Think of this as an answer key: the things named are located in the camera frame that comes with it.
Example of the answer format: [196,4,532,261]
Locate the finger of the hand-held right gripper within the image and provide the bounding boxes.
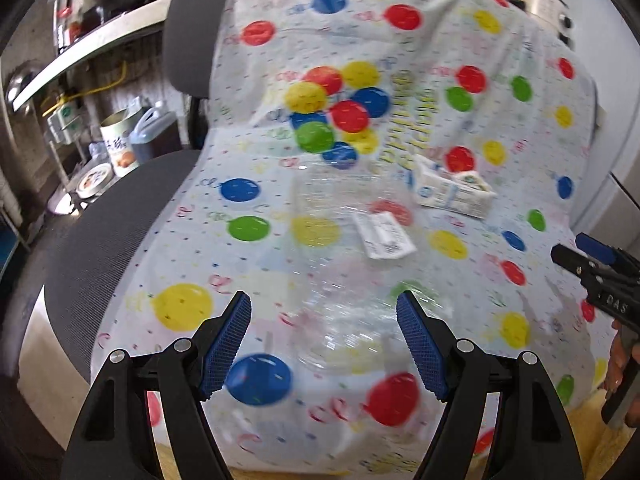
[575,232,640,275]
[550,244,601,291]

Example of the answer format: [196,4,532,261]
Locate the white cloth with coloured dots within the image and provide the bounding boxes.
[92,0,608,476]

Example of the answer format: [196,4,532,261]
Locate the clear plastic container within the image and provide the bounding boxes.
[290,167,441,376]

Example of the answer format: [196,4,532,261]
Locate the white carton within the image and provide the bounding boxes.
[411,154,497,219]

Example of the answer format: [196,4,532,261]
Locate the yellow cable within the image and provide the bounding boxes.
[42,62,128,111]

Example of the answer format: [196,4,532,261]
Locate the grey mesh office chair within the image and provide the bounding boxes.
[17,0,243,480]

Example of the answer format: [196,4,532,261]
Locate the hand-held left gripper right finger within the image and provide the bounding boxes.
[396,290,583,480]

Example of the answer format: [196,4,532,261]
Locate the round flat tin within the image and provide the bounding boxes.
[75,162,112,198]

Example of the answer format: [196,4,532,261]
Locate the white refrigerator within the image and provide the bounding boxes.
[570,50,640,251]

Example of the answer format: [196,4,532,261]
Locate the steel pot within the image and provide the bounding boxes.
[520,0,576,51]

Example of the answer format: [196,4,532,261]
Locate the person's right hand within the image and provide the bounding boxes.
[604,320,637,396]

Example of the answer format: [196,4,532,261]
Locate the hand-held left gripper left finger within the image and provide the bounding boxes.
[65,290,253,480]

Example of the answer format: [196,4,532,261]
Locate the white wall socket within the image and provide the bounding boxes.
[47,100,83,143]

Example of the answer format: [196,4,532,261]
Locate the brown jug with blue cap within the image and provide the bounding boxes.
[129,101,182,163]

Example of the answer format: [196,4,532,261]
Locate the printed tin can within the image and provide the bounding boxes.
[100,109,140,177]

